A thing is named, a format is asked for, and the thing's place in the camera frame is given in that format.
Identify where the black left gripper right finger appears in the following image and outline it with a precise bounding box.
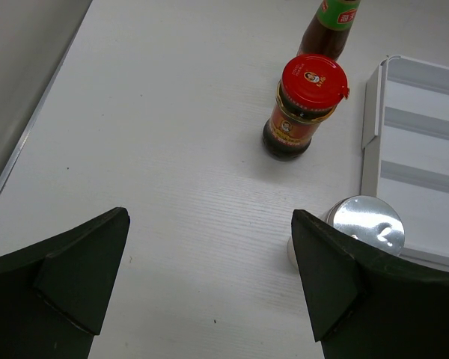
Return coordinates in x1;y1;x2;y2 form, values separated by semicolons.
291;209;449;358

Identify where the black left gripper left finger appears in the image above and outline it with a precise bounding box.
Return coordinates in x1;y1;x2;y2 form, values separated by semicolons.
0;207;130;358

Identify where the tall sauce bottle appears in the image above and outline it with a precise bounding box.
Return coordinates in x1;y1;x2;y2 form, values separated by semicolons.
297;0;360;61

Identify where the left white shaker bottle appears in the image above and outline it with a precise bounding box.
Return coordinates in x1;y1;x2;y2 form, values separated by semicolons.
304;194;405;263

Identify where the white tiered organizer tray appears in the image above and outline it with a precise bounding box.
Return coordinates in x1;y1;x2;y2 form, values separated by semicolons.
361;55;449;271

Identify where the left red-lid sauce jar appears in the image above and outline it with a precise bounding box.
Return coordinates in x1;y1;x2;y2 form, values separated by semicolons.
262;54;349;161

